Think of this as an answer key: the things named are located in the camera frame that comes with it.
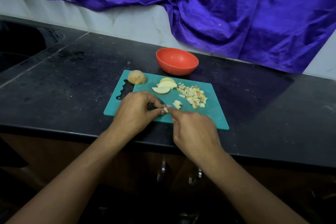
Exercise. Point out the dark kitchen sink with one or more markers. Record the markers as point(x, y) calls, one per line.
point(21, 45)

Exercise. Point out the person's right hand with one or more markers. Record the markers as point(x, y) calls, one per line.
point(197, 136)

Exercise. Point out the brown potato half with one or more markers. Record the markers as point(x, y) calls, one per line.
point(136, 77)

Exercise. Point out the person's left hand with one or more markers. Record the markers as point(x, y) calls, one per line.
point(134, 115)

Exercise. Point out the purple cloth curtain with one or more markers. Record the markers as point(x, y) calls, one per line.
point(252, 6)

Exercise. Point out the teal plastic cutting board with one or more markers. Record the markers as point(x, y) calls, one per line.
point(218, 116)

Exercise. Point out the orange bowl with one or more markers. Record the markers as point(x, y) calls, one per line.
point(177, 61)

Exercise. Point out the pile of diced apple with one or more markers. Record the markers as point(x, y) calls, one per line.
point(192, 95)

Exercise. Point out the person's right forearm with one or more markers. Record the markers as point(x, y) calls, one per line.
point(257, 195)

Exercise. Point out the person's left forearm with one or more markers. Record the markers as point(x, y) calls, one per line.
point(63, 184)

